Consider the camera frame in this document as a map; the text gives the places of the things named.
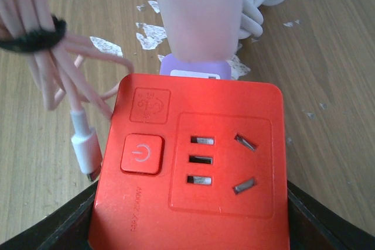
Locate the red plug block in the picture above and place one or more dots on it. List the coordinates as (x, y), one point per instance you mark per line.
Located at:
(193, 163)

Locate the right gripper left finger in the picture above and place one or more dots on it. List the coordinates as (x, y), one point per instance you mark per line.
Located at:
(65, 228)

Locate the purple plug adapter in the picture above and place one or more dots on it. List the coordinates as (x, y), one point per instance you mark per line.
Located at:
(171, 66)

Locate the white USB charger plug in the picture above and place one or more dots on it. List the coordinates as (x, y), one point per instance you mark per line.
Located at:
(202, 30)

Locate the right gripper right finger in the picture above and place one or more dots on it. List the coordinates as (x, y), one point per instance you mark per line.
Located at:
(314, 226)

